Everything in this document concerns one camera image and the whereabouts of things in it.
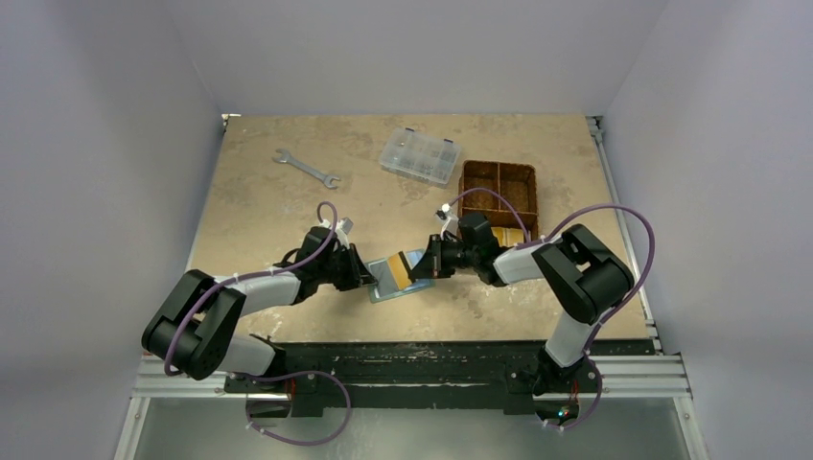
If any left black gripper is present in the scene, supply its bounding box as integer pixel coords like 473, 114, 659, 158
316, 243, 375, 292

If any gold credit card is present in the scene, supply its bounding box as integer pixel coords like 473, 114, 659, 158
385, 251, 412, 291

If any brown woven basket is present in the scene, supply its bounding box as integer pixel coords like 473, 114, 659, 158
456, 160, 540, 241

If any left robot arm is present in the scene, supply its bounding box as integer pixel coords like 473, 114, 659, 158
141, 223, 377, 392

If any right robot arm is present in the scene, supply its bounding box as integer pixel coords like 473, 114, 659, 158
407, 213, 635, 395

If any clear plastic organizer box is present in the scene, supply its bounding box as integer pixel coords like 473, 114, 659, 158
379, 127, 462, 188

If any silver open-end wrench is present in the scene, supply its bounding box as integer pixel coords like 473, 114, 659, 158
273, 149, 340, 190

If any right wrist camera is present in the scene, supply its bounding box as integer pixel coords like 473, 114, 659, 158
435, 203, 459, 239

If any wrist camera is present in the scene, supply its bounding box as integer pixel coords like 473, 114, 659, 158
435, 203, 459, 239
335, 218, 353, 248

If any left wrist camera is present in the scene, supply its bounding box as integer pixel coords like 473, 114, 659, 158
335, 218, 353, 248

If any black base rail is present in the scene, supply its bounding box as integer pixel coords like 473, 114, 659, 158
221, 341, 656, 417

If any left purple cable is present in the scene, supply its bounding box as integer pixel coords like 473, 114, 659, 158
163, 201, 339, 379

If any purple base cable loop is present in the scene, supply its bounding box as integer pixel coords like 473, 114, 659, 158
244, 371, 353, 447

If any aluminium frame rail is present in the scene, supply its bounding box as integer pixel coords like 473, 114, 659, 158
586, 116, 690, 393

